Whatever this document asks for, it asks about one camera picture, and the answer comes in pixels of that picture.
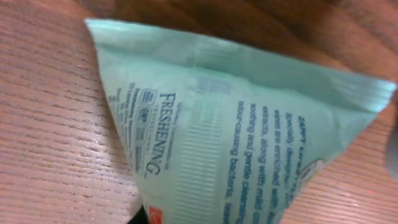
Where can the mint green pouch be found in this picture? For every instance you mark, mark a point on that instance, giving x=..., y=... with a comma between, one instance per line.
x=220, y=132

